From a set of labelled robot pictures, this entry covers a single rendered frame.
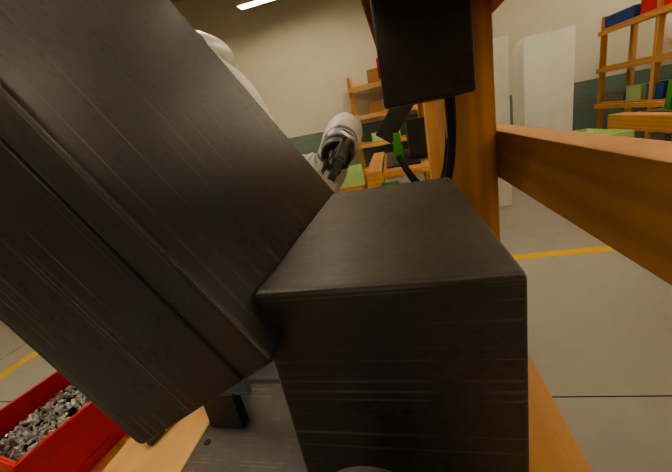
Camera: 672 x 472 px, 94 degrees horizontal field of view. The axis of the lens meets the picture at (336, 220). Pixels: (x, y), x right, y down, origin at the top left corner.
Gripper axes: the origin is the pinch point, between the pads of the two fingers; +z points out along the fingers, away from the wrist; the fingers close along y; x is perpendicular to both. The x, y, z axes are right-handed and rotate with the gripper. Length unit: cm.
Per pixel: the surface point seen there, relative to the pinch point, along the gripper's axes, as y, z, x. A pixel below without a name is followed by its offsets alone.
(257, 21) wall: -132, -729, -238
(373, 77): -78, -643, 37
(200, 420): -35.2, 30.9, 0.6
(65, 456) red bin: -55, 37, -17
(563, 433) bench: 2, 30, 43
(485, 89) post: 29.0, -11.0, 15.9
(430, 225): 18.5, 28.9, 6.3
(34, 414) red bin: -66, 30, -29
